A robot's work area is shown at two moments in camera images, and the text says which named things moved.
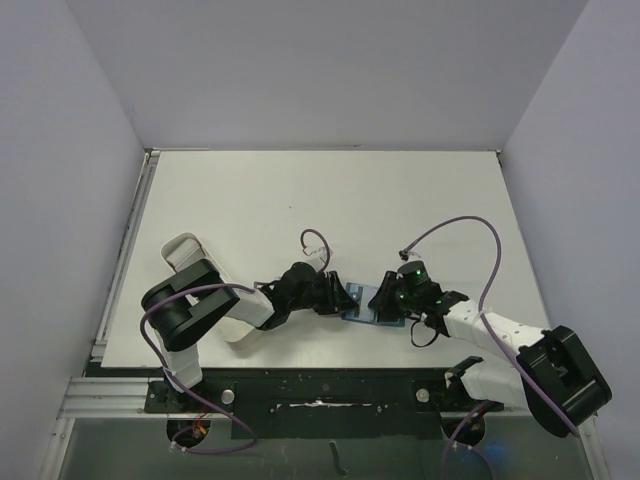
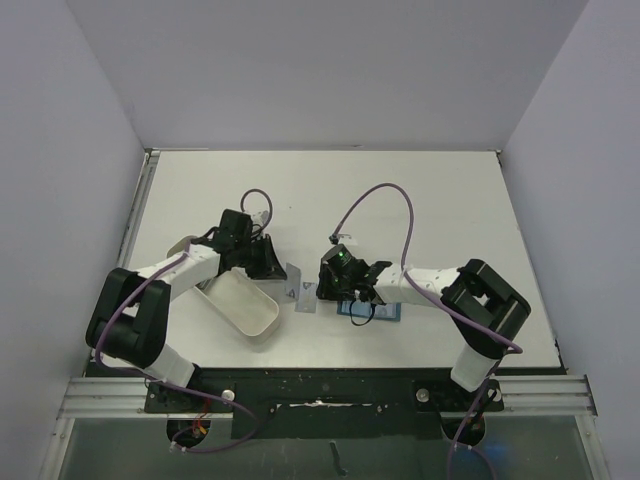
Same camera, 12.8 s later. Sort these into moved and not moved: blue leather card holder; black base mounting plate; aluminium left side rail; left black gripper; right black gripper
Moved: right black gripper; blue leather card holder; left black gripper
Not moved: black base mounting plate; aluminium left side rail
